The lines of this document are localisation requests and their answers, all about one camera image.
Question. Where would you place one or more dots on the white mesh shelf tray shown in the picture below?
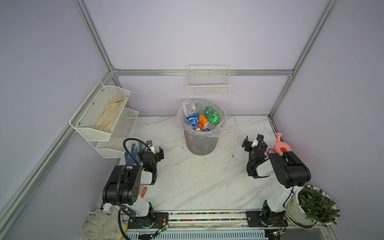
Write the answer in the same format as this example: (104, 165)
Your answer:
(113, 149)
(96, 120)

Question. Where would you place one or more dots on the white mesh upper shelf tray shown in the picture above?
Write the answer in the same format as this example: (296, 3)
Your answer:
(96, 120)

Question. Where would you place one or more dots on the aluminium frame corner post right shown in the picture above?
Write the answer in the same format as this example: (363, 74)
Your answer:
(319, 26)

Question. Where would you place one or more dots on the pink plastic watering can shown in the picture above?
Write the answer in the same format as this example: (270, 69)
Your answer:
(280, 146)

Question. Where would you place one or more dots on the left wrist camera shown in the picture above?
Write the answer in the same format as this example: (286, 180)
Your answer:
(150, 146)

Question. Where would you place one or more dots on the white wire wall basket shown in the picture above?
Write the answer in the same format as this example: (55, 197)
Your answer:
(208, 85)

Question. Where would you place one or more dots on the orange label plastic bottle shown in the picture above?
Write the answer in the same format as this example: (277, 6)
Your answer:
(204, 123)

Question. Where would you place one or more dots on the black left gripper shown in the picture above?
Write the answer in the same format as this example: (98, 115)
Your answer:
(159, 155)

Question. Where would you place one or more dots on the white mesh lower shelf tray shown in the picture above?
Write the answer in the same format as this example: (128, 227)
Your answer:
(113, 149)

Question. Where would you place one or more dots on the white cotton glove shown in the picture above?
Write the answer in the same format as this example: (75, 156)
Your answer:
(102, 226)

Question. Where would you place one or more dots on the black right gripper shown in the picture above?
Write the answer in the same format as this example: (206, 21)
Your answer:
(248, 144)

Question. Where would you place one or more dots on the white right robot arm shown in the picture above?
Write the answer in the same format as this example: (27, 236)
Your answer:
(290, 171)

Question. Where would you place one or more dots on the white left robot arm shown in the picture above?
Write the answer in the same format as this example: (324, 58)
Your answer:
(123, 186)

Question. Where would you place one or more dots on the aluminium frame corner post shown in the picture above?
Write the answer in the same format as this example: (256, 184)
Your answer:
(319, 26)
(91, 27)

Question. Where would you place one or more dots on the metal base rail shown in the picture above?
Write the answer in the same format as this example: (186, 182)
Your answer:
(205, 225)

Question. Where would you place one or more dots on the potted green plant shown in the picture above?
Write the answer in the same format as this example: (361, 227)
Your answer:
(310, 207)

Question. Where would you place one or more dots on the green crushed plastic bottle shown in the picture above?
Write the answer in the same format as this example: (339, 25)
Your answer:
(211, 115)

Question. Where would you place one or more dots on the beige cloth glove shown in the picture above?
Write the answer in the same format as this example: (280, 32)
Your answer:
(110, 115)

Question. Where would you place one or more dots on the aluminium frame corner post left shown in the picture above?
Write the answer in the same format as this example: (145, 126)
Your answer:
(91, 27)

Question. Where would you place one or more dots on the blue knitted work glove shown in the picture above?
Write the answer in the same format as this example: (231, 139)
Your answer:
(135, 150)

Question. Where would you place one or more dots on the aluminium frame horizontal bar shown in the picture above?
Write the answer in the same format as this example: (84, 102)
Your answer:
(186, 72)

